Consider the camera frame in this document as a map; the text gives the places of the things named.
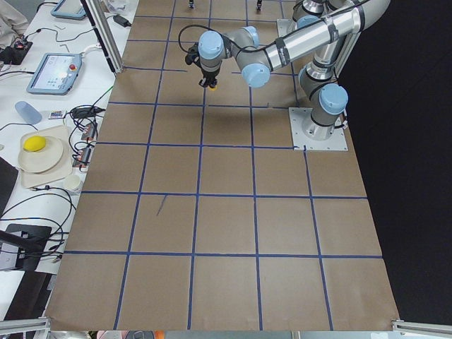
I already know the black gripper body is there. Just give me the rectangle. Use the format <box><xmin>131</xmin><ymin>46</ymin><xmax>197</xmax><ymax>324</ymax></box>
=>
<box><xmin>201</xmin><ymin>64</ymin><xmax>221</xmax><ymax>82</ymax></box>

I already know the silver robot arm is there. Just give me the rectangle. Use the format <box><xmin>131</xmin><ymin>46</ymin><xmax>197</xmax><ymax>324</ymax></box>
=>
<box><xmin>292</xmin><ymin>0</ymin><xmax>327</xmax><ymax>30</ymax></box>
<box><xmin>185</xmin><ymin>0</ymin><xmax>390</xmax><ymax>141</ymax></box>

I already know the black monitor stand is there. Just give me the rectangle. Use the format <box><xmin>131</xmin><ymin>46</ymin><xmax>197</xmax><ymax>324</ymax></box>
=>
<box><xmin>1</xmin><ymin>223</ymin><xmax>52</xmax><ymax>271</ymax></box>

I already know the black power adapter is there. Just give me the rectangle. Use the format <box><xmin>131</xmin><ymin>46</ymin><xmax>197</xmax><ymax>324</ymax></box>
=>
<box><xmin>113</xmin><ymin>15</ymin><xmax>131</xmax><ymax>28</ymax></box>

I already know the brown paper table cover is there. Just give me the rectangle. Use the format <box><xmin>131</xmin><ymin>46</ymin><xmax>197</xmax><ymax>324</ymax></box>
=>
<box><xmin>46</xmin><ymin>1</ymin><xmax>398</xmax><ymax>331</ymax></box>

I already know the near blue teach pendant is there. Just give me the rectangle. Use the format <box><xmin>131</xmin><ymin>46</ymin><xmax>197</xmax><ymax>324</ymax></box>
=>
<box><xmin>27</xmin><ymin>53</ymin><xmax>83</xmax><ymax>95</ymax></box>

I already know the blue teach pendant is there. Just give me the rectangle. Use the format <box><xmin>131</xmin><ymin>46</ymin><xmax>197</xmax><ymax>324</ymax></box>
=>
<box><xmin>27</xmin><ymin>53</ymin><xmax>83</xmax><ymax>95</ymax></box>
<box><xmin>50</xmin><ymin>0</ymin><xmax>86</xmax><ymax>20</ymax></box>

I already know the far blue teach pendant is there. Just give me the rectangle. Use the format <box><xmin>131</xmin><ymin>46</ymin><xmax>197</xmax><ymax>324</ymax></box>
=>
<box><xmin>50</xmin><ymin>0</ymin><xmax>86</xmax><ymax>20</ymax></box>

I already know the beige rectangular tray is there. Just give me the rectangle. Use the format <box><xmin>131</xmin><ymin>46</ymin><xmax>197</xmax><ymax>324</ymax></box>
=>
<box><xmin>18</xmin><ymin>125</ymin><xmax>72</xmax><ymax>189</ymax></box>

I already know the white paper cup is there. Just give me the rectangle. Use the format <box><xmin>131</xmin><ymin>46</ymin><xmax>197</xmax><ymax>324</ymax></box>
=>
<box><xmin>63</xmin><ymin>174</ymin><xmax>83</xmax><ymax>194</ymax></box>

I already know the translucent blue plastic cup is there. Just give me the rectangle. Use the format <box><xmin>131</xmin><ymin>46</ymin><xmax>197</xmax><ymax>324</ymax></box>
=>
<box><xmin>15</xmin><ymin>101</ymin><xmax>42</xmax><ymax>125</ymax></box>

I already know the beige round plate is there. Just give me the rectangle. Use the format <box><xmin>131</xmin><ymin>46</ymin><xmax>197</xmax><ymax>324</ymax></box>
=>
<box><xmin>18</xmin><ymin>137</ymin><xmax>64</xmax><ymax>173</ymax></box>

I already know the yellow lemon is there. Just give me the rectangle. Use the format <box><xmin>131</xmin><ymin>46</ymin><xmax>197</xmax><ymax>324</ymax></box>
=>
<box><xmin>23</xmin><ymin>136</ymin><xmax>47</xmax><ymax>152</ymax></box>

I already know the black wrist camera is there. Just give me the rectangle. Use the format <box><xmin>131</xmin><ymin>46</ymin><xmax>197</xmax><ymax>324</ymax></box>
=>
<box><xmin>184</xmin><ymin>43</ymin><xmax>201</xmax><ymax>68</ymax></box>

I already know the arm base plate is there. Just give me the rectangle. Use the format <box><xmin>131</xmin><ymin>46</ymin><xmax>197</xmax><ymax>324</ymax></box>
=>
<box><xmin>276</xmin><ymin>19</ymin><xmax>298</xmax><ymax>37</ymax></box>
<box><xmin>289</xmin><ymin>107</ymin><xmax>348</xmax><ymax>152</ymax></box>

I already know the aluminium frame post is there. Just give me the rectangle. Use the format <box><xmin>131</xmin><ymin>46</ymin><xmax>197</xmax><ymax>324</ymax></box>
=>
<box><xmin>81</xmin><ymin>0</ymin><xmax>124</xmax><ymax>74</ymax></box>

